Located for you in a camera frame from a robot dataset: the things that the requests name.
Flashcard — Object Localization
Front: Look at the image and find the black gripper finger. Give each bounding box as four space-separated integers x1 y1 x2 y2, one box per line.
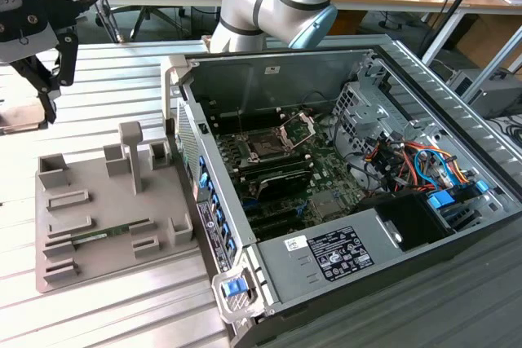
10 29 79 126

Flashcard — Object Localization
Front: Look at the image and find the CPU socket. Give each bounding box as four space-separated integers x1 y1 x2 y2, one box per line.
244 130 287 162

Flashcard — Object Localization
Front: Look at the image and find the grey office chair base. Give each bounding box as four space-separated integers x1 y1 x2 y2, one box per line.
95 3 192 42

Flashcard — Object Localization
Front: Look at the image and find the grey parts rack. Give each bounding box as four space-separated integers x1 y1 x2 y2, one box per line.
34 121 201 294

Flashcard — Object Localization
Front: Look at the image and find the green RAM stick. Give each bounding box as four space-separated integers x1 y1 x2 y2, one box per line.
71 223 136 243

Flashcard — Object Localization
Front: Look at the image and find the open grey PC case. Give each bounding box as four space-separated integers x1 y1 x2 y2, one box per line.
160 33 522 343

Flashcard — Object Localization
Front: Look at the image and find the black RAM stick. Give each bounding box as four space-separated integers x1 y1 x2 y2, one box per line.
233 151 313 169

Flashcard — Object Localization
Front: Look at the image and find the metal socket cover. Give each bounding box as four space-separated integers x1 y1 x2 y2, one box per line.
279 112 317 150

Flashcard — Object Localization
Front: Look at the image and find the black graphics card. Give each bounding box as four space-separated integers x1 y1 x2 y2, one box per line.
244 168 315 205

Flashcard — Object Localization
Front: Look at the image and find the green motherboard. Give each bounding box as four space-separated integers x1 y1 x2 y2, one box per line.
211 107 368 243

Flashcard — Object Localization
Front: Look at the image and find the blue case latch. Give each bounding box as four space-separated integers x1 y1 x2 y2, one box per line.
222 277 250 297

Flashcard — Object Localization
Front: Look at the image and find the white barcode sticker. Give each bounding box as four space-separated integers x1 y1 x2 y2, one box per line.
283 235 310 253

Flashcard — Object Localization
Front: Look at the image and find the square chipset heatsink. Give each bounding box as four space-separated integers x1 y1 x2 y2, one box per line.
308 192 342 218

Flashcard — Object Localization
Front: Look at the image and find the silver drive cage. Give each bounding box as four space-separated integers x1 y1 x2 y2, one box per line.
330 81 409 153

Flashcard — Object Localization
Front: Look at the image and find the grey power supply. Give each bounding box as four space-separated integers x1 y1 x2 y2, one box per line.
255 207 411 306

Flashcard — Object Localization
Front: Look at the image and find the black rating label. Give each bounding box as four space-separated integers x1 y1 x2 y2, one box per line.
308 224 375 283

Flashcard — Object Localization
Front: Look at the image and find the black fan shroud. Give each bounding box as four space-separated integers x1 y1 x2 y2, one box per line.
352 192 456 253

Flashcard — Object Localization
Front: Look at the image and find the black tripod pole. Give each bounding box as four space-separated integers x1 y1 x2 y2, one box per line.
419 0 497 54

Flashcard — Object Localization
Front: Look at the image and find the blue disk carrier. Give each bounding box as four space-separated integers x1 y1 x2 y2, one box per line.
427 189 460 213

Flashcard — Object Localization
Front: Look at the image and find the brown cardboard box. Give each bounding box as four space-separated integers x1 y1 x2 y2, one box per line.
456 13 522 72

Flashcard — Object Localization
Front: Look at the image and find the grey box device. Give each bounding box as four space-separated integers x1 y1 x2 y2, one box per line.
446 68 522 119

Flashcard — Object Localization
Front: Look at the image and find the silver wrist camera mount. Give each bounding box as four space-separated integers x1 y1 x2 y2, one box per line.
0 0 78 64

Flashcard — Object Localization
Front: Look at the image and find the thin black cable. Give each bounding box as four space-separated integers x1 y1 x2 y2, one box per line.
77 0 124 46

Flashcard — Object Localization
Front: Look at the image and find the black wire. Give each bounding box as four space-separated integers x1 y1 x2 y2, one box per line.
330 116 366 187

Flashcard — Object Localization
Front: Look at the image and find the orange wire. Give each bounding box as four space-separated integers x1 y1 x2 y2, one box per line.
365 139 470 186

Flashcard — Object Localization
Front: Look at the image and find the blue wire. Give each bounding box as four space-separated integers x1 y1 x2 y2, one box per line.
413 147 456 188

